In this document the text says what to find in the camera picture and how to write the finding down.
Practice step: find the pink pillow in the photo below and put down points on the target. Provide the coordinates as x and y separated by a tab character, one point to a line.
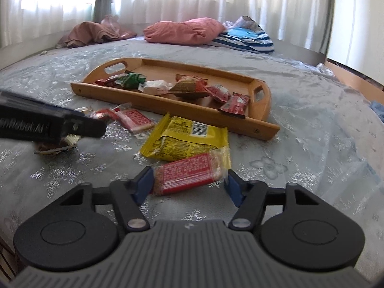
183	31

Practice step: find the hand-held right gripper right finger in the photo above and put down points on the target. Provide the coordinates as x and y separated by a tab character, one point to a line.
235	190

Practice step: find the small gold candy wrapper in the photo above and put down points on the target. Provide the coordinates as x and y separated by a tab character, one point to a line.
82	109

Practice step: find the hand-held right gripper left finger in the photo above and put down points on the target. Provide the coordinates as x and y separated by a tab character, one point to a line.
144	186

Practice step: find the grey snowflake bed sheet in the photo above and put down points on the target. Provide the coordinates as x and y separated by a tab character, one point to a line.
315	144

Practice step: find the green snack packet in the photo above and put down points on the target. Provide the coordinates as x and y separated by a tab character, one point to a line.
129	80

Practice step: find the red and white snack bar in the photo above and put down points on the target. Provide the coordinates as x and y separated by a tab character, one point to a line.
135	120

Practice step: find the clear plastic wrapper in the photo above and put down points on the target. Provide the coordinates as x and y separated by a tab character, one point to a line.
324	69

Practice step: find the white wrapped candy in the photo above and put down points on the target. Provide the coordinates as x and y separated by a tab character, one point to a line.
156	87

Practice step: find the white wardrobe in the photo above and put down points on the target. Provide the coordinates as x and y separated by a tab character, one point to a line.
357	21

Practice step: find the red and gold nut packet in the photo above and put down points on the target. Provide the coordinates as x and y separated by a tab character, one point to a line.
187	87

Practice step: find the yellow snack packet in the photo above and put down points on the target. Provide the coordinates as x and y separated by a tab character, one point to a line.
180	141

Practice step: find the small red snack packet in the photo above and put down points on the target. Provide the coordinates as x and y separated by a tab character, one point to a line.
108	80
105	114
218	93
235	105

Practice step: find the gold and brown candy wrapper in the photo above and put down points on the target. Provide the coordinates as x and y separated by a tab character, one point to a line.
48	149

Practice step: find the floral printed cloth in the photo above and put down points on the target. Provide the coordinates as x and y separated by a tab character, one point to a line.
246	22

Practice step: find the mauve blanket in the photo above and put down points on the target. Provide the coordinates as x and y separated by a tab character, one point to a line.
90	33

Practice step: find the wooden bed frame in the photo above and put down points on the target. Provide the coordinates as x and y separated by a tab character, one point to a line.
351	79

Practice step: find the red clear-ended snack bar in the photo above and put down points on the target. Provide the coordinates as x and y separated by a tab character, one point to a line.
186	174

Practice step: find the blue cloth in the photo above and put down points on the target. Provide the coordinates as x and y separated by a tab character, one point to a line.
377	111

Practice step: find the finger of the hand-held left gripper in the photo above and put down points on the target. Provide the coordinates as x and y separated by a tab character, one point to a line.
87	127

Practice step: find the blue striped pillow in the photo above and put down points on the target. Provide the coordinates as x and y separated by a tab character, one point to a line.
246	40

